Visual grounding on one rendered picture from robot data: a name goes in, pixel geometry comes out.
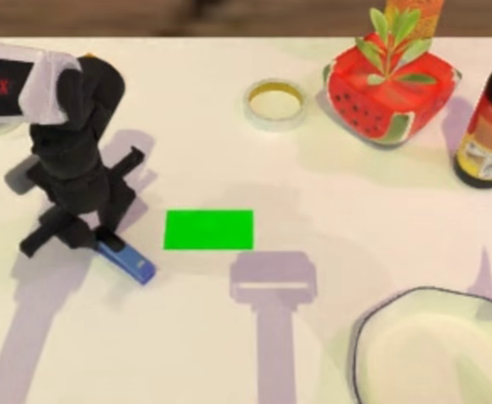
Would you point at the red watermelon print container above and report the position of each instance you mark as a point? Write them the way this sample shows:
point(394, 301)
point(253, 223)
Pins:
point(381, 111)

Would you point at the orange patterned can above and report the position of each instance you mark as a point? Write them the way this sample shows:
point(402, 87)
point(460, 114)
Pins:
point(427, 17)

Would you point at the white plate with dark rim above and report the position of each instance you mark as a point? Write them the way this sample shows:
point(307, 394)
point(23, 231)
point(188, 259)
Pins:
point(431, 349)

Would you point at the blue rectangular block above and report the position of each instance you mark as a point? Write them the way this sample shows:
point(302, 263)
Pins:
point(130, 258)

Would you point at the white tape roll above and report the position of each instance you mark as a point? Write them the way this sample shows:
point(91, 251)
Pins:
point(251, 113)

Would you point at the dark glass bottle with label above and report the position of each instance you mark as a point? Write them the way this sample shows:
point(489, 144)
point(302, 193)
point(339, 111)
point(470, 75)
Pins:
point(488, 134)

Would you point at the green leafy plant sprig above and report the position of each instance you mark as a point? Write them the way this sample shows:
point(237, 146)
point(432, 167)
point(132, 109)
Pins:
point(391, 54)

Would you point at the green rectangular card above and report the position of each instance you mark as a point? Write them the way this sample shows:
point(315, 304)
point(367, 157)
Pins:
point(208, 230)

